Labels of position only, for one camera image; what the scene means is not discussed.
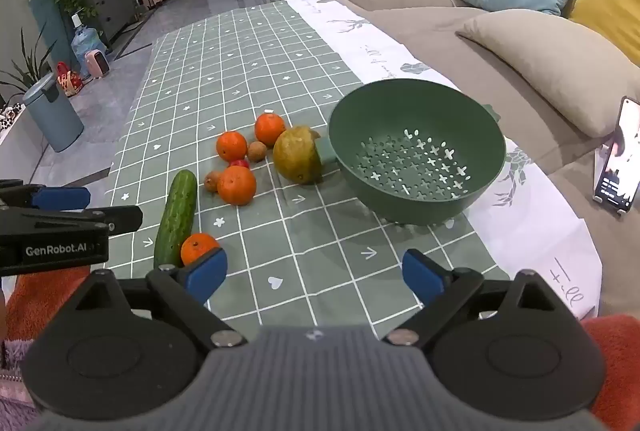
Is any beige pillow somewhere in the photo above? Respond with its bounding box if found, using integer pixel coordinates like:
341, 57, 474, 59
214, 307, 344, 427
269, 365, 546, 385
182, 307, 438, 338
456, 9, 640, 139

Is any green cucumber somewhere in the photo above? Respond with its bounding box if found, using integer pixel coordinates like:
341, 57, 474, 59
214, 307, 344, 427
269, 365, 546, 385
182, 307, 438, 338
153, 169, 199, 269

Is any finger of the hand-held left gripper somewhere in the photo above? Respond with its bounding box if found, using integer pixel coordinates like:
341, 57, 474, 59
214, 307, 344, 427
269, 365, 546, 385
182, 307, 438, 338
0, 206, 143, 277
0, 180, 92, 212

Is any orange fleece cloth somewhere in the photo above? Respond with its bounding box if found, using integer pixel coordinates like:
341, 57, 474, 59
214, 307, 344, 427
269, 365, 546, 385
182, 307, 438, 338
582, 315, 640, 418
0, 268, 103, 342

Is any yellow pillow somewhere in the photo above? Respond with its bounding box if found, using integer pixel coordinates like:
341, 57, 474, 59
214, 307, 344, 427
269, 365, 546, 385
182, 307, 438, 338
569, 0, 640, 56

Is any smartphone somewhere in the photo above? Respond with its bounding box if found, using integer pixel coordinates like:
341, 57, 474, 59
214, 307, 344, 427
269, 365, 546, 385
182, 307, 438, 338
592, 96, 640, 206

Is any blue water jug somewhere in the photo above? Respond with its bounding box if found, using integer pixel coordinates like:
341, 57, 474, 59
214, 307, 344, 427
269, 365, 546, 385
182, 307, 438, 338
70, 13, 108, 79

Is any green yellow mango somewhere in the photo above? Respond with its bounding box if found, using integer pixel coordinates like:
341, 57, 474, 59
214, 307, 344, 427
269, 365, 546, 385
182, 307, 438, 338
272, 126, 322, 185

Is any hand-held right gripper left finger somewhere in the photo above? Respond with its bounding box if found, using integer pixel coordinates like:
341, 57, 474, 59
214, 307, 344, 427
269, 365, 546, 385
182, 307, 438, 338
75, 247, 248, 348

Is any purple fuzzy garment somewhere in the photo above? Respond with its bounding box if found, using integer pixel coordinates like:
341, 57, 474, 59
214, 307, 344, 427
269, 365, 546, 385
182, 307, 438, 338
0, 338, 41, 427

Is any large orange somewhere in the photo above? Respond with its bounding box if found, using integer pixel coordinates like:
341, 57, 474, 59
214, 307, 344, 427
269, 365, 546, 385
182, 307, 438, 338
216, 166, 257, 206

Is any grey blue trash bin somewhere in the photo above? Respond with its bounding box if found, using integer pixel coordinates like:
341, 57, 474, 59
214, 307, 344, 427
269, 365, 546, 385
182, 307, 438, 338
21, 72, 85, 153

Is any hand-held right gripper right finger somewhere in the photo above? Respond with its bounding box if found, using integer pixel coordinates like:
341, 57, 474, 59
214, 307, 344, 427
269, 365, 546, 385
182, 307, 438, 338
380, 248, 571, 348

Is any pink space heater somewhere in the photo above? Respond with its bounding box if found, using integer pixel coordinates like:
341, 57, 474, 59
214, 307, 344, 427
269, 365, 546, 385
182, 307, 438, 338
84, 50, 112, 80

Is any beige sofa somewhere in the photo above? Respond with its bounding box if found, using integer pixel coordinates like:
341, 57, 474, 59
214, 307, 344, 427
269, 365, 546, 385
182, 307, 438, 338
336, 0, 640, 317

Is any long-leaf potted plant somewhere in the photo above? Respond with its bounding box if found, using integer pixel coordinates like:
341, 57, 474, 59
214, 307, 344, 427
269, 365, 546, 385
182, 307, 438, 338
0, 23, 56, 106

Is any red patterned bag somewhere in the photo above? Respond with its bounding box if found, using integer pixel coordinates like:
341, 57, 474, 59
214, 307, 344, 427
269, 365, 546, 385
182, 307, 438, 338
55, 62, 83, 98

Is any green plastic colander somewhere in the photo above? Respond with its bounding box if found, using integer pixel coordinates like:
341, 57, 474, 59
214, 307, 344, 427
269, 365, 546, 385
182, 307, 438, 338
314, 78, 507, 228

